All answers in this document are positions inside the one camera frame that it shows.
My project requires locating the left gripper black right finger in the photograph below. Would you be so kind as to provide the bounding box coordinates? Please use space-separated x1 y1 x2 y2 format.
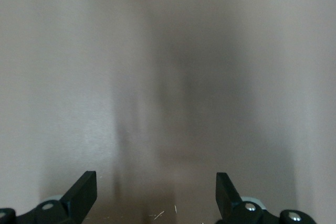
215 172 316 224

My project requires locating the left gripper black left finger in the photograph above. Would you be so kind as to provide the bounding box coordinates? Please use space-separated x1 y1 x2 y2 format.
0 170 98 224

